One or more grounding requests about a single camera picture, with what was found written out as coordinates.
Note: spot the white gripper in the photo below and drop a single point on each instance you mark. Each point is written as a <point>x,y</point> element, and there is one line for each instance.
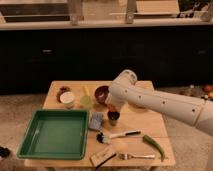
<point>117,104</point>

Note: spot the wooden block black edge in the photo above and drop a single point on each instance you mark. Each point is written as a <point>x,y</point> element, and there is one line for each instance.
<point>102,156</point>

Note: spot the black object on floor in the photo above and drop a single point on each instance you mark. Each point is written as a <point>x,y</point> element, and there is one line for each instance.
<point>4,152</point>

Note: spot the dark red bowl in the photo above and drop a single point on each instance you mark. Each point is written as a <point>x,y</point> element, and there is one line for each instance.
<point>101,94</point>

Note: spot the silver fork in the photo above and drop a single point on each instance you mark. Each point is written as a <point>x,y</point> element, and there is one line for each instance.
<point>126,156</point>

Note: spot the green plastic tray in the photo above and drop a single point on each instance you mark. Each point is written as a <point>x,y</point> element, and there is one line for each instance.
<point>55,134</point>

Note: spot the blue sponge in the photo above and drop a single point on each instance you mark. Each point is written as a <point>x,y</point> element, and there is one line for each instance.
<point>96,121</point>

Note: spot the white round cup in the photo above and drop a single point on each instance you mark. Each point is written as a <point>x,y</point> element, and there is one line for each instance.
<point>67,99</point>

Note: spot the dark red small object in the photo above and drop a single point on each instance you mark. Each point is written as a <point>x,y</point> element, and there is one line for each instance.
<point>62,90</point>

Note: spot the orange bowl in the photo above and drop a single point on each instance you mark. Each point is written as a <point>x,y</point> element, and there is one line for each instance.
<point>136,106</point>

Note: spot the small metal cup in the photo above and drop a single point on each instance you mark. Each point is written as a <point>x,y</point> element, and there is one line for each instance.
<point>113,117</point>

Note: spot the green chili pepper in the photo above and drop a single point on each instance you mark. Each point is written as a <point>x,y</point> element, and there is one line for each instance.
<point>156,145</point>

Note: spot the dark cabinet counter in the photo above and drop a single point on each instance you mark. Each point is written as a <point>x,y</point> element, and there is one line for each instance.
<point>32,55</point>

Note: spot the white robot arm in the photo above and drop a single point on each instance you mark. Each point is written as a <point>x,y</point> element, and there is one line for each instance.
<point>189,110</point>

